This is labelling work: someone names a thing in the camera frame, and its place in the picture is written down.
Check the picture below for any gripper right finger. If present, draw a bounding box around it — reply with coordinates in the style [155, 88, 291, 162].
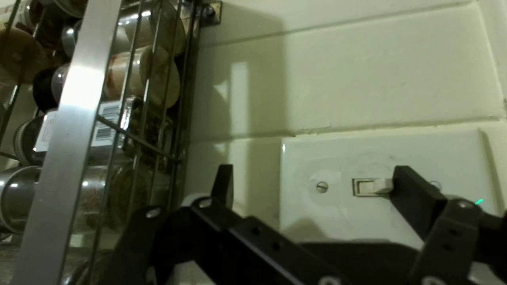
[390, 165, 507, 285]

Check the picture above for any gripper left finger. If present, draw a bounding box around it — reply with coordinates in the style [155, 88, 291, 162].
[99, 164, 350, 285]

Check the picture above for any glass spice jar with barcode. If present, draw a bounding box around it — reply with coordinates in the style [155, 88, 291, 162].
[92, 97, 175, 163]

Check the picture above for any spice jar with silver lid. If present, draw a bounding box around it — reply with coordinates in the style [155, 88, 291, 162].
[0, 165, 41, 235]

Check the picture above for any spice jar with white label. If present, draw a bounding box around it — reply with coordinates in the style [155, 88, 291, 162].
[13, 112, 55, 165]

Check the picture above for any spice jar with black lid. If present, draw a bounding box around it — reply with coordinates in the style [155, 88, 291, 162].
[32, 63, 72, 113]

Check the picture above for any spice jar with wooden lid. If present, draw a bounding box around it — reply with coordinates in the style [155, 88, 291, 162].
[0, 25, 51, 86]

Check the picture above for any white switch toggle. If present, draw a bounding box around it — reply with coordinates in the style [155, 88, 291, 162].
[352, 178, 394, 198]

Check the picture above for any white switch plate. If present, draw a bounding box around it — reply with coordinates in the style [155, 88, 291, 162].
[279, 128, 500, 243]

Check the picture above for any metal wire spice rack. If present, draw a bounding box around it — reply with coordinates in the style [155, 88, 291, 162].
[0, 0, 223, 285]

